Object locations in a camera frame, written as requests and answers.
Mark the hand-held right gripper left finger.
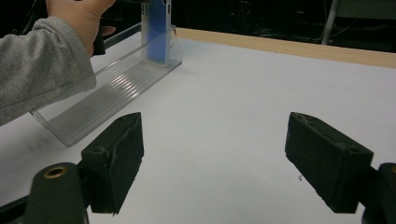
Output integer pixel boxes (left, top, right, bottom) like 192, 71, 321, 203
80, 111, 145, 216

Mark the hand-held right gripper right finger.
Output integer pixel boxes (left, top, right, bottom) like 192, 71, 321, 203
284, 111, 375, 215

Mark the clear plastic tray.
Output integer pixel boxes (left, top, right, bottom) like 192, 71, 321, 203
30, 24, 183, 147

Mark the translucent phone case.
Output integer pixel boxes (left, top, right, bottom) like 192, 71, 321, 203
140, 0, 173, 65

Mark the white board sheet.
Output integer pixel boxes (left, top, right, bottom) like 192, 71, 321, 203
0, 29, 396, 224

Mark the light wooden table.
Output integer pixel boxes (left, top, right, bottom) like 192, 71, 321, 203
176, 27, 396, 69

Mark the bundle of floor cables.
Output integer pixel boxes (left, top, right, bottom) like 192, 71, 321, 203
218, 0, 325, 43

